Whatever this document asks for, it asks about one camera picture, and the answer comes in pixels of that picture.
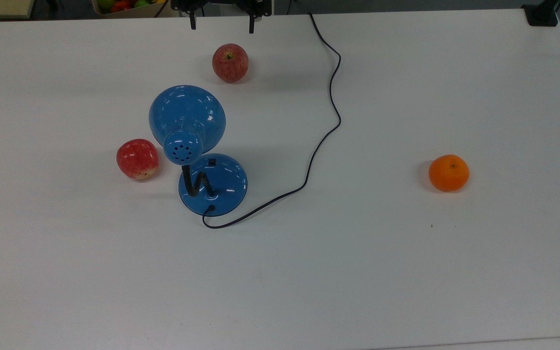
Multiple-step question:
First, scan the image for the red apple with stem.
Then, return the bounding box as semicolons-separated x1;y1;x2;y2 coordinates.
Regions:
212;43;249;83

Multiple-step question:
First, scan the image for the black table clamp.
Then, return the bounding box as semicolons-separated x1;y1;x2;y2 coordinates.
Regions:
522;0;560;27

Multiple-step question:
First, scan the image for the cardboard fruit box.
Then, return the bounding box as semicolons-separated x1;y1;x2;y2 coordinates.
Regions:
91;0;170;19

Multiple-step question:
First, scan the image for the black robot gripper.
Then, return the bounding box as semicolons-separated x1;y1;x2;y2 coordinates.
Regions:
170;0;272;34

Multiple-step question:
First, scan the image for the red apple with yellow patch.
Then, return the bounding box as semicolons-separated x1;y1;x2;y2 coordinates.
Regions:
116;139;159;180

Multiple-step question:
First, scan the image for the black lamp power cable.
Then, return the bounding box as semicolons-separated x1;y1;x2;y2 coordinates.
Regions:
202;13;343;229

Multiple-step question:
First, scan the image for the orange mandarin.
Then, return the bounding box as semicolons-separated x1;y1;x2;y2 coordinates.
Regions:
428;154;470;193

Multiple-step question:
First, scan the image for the blue desk lamp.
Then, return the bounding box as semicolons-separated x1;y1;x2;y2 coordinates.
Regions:
148;85;248;216

